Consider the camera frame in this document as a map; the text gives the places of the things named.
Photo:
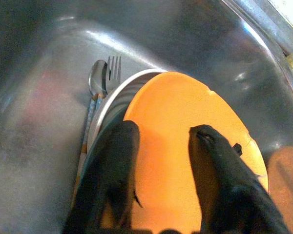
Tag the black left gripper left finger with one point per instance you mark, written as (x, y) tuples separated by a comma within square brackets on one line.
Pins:
[(112, 158)]

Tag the teal round plate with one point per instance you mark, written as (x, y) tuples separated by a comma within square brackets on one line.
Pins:
[(112, 102)]

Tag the orange round plate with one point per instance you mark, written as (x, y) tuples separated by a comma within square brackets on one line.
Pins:
[(175, 109)]

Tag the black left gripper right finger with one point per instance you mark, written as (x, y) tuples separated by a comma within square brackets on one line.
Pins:
[(222, 182)]

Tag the stainless steel double sink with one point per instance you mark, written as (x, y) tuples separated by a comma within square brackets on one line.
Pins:
[(161, 36)]

